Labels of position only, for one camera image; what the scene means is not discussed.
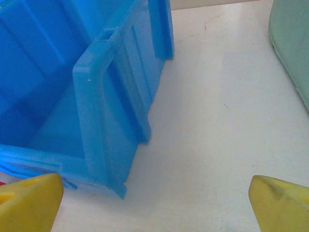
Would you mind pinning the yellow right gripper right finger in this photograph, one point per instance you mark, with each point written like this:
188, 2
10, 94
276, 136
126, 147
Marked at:
285, 210

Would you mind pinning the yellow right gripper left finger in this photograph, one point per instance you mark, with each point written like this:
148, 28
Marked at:
29, 205

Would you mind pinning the blue plastic storage bin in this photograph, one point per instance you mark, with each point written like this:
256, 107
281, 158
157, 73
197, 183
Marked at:
48, 72

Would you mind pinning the mint green carrying case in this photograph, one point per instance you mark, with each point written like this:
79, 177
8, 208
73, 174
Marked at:
292, 36

